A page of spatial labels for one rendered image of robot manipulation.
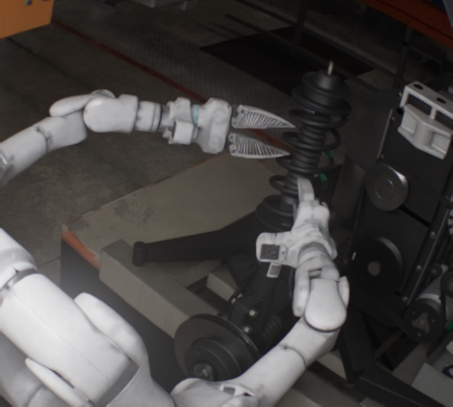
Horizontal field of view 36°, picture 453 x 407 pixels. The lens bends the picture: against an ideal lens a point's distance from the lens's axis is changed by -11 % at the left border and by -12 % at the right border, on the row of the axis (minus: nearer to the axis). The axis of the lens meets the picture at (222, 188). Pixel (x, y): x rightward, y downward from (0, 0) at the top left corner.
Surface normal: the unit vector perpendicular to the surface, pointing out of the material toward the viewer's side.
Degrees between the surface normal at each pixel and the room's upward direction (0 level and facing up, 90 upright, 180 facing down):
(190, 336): 90
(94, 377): 74
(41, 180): 0
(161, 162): 0
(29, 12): 90
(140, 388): 79
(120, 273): 90
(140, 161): 0
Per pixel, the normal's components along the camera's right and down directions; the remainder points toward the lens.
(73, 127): 0.79, 0.11
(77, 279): -0.65, 0.32
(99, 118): 0.18, 0.39
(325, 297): 0.07, -0.88
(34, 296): 0.06, -0.66
